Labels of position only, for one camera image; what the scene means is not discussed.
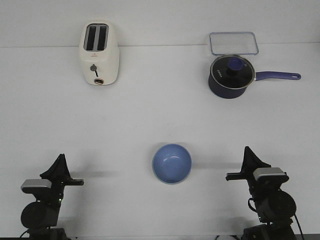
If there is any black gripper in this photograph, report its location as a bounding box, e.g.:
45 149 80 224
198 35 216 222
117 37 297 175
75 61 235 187
37 154 84 203
225 146 275 200

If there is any blue bowl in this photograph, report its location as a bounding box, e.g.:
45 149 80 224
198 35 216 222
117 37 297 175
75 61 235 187
152 143 193 185

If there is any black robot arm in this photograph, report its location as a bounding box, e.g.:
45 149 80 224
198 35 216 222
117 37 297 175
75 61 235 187
225 146 297 240
20 153 84 240

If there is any dark blue saucepan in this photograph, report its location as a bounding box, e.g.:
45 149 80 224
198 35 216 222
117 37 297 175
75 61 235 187
207 55 302 100

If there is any glass lid blue knob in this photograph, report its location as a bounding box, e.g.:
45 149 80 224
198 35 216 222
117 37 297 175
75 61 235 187
210 55 255 90

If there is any clear container blue rim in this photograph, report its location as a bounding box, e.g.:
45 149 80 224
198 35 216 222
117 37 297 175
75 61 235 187
209 31 259 56

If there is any white two-slot toaster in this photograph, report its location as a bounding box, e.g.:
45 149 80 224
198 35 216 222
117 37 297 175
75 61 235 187
78 20 120 86

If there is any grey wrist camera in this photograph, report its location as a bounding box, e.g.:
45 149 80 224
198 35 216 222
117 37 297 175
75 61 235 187
253 167 290 184
20 179 52 194

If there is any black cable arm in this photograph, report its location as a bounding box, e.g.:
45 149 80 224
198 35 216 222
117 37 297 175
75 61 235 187
246 197 258 213

